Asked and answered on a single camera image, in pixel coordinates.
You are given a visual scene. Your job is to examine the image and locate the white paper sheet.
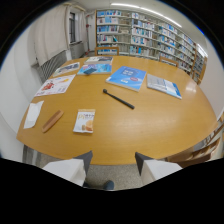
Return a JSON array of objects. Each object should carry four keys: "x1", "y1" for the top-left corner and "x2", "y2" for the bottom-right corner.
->
[{"x1": 23, "y1": 100, "x2": 45, "y2": 130}]

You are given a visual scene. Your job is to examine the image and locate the library bookshelf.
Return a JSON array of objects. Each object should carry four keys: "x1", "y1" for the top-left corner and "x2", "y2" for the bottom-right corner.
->
[{"x1": 95, "y1": 9, "x2": 208, "y2": 84}]

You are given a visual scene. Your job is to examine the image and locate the window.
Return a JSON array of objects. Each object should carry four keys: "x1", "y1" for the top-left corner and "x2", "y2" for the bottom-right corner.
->
[{"x1": 68, "y1": 12, "x2": 77, "y2": 44}]

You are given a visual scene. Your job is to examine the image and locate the blue book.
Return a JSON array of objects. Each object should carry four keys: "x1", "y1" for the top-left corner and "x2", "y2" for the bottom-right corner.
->
[{"x1": 105, "y1": 65, "x2": 147, "y2": 93}]

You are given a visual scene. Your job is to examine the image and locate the black stick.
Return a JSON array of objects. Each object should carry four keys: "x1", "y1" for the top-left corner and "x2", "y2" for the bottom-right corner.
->
[{"x1": 102, "y1": 88, "x2": 136, "y2": 110}]

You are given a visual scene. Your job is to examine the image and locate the dark cover magazine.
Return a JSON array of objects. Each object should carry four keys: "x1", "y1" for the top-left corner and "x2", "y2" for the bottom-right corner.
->
[{"x1": 83, "y1": 56, "x2": 114, "y2": 66}]

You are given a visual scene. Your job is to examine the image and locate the light blue magazine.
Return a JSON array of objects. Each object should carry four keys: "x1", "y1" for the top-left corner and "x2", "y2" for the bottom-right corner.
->
[{"x1": 77, "y1": 63, "x2": 113, "y2": 76}]

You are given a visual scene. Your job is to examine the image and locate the dark phone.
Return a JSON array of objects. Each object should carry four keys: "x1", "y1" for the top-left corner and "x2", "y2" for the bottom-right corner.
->
[{"x1": 83, "y1": 67, "x2": 98, "y2": 76}]

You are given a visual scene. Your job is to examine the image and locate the radiator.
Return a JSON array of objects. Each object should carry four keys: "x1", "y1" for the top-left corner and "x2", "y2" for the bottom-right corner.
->
[{"x1": 39, "y1": 49, "x2": 69, "y2": 82}]

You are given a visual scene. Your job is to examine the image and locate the grey and blue booklet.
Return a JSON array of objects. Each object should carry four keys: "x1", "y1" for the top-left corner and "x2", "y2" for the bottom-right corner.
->
[{"x1": 146, "y1": 73, "x2": 183, "y2": 100}]

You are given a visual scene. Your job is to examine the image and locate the white curtain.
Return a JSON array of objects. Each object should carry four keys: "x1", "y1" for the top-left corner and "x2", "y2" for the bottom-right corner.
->
[{"x1": 33, "y1": 3, "x2": 88, "y2": 66}]

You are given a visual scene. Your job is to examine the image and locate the person's shoe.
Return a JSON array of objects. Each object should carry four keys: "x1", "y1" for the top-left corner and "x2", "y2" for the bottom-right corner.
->
[{"x1": 102, "y1": 180, "x2": 115, "y2": 191}]

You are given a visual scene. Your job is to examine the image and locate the wooden chair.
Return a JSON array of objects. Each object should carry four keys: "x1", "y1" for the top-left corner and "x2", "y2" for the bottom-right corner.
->
[
  {"x1": 94, "y1": 45, "x2": 120, "y2": 57},
  {"x1": 164, "y1": 111, "x2": 224, "y2": 169},
  {"x1": 158, "y1": 55, "x2": 180, "y2": 68}
]

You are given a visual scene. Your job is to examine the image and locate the roast milk biscuit packet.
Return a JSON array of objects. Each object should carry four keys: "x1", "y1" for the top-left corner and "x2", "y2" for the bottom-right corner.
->
[{"x1": 72, "y1": 108, "x2": 96, "y2": 134}]

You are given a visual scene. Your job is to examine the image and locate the red and white leaflet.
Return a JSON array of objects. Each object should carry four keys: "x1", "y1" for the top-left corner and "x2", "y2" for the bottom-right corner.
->
[{"x1": 34, "y1": 73, "x2": 77, "y2": 98}]

